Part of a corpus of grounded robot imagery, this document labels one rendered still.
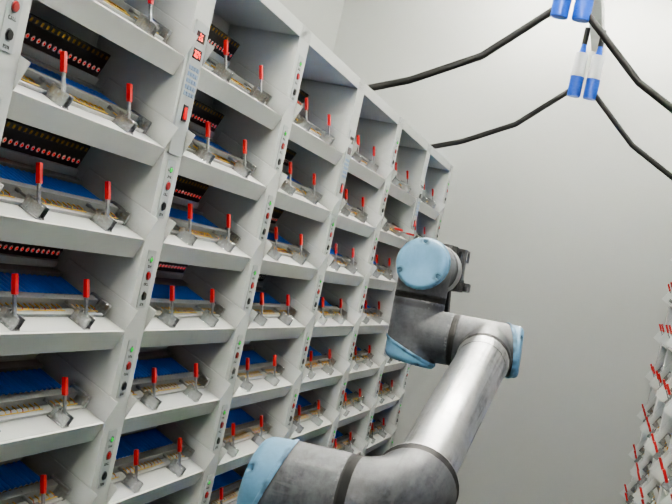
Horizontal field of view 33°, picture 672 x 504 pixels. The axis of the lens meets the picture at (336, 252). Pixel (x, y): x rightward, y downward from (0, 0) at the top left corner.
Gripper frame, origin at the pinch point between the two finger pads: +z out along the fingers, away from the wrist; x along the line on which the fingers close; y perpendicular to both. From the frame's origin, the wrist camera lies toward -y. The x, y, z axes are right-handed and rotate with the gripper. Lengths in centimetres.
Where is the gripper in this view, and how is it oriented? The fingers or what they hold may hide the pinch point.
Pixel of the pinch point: (453, 288)
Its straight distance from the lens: 230.5
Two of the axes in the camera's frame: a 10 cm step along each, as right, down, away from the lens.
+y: 1.9, -9.8, 0.5
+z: 2.6, 1.0, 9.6
